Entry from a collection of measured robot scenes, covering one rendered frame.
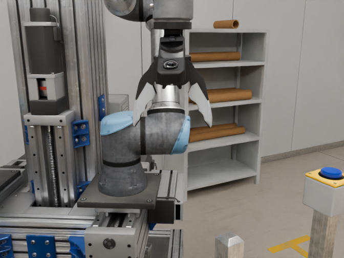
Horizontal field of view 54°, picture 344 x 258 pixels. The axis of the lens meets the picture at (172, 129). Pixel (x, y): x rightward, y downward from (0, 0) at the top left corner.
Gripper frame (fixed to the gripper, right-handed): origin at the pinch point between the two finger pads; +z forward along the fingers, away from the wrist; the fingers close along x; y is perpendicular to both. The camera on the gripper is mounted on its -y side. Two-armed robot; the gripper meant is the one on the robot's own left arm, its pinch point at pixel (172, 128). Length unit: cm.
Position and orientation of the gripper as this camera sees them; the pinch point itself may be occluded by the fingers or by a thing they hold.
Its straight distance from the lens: 66.2
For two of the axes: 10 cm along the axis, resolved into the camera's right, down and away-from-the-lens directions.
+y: 0.6, -2.7, 9.6
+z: 0.0, 9.6, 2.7
